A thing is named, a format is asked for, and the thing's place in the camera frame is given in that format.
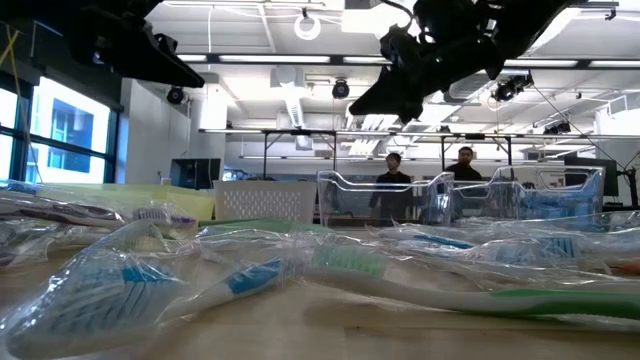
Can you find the person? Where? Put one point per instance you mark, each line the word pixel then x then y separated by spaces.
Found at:
pixel 465 167
pixel 392 190

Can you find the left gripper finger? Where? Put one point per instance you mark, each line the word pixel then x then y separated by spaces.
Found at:
pixel 170 70

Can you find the large glass window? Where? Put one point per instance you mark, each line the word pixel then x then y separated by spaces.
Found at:
pixel 70 130

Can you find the black metal rig frame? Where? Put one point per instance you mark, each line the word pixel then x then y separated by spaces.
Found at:
pixel 300 132

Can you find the long ceiling light bar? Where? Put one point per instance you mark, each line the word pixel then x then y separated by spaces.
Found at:
pixel 275 58

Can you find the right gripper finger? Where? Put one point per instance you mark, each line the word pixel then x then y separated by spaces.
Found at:
pixel 385 97

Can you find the purple wrapped toothbrush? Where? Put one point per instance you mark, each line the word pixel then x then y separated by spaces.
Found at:
pixel 75 216

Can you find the clear plastic bin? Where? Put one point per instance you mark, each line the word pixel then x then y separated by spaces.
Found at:
pixel 525 195
pixel 350 200

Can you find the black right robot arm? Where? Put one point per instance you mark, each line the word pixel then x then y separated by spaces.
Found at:
pixel 500 20

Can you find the orange wrapped toothbrush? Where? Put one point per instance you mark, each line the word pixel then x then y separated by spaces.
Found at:
pixel 629 268

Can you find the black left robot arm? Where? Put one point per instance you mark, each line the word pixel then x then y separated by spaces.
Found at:
pixel 50 15

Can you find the silver ventilation duct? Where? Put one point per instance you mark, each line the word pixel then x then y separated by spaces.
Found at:
pixel 372 122

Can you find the black monitor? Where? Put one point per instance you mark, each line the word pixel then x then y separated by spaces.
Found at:
pixel 611 175
pixel 195 172

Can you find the black ceiling camera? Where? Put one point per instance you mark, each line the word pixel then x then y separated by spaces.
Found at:
pixel 175 94
pixel 340 89
pixel 510 89

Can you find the blue wrapped toothbrush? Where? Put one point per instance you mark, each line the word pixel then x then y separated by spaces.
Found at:
pixel 440 241
pixel 100 300

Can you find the white perforated plastic basket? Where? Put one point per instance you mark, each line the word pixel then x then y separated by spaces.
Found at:
pixel 265 200

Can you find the yellow plastic tray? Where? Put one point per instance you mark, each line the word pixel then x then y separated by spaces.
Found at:
pixel 100 192

